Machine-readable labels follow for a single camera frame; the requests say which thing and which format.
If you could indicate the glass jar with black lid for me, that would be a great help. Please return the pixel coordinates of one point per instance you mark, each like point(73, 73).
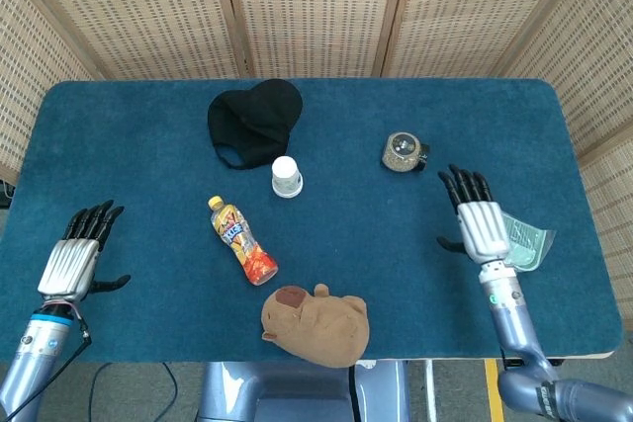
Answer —
point(398, 152)

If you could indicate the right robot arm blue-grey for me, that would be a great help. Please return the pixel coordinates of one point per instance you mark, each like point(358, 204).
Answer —
point(514, 328)

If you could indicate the green plastic packet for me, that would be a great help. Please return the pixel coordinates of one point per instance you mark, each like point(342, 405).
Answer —
point(529, 244)

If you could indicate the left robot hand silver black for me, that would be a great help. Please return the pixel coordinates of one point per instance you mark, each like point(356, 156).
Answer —
point(66, 264)

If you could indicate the white paper cup blue flower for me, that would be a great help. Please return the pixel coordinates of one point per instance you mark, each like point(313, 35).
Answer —
point(286, 172)
point(287, 195)

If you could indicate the woven bamboo folding screen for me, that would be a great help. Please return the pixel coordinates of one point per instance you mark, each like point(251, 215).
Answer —
point(316, 7)

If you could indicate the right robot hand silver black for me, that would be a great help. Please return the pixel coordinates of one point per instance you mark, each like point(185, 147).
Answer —
point(482, 229)

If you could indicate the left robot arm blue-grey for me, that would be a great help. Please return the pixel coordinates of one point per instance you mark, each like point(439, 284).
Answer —
point(34, 343)

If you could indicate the blue-grey robot torso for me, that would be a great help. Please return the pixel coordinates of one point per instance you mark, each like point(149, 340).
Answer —
point(277, 392)

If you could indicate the black baseball cap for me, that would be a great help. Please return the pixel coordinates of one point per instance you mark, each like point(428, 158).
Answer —
point(257, 120)

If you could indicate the brown capybara plush toy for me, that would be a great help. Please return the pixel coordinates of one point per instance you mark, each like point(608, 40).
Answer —
point(321, 328)

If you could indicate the iced tea plastic bottle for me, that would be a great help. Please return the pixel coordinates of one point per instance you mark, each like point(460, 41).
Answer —
point(242, 244)

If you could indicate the blue carpet table cover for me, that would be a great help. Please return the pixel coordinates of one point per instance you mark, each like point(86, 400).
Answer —
point(371, 224)

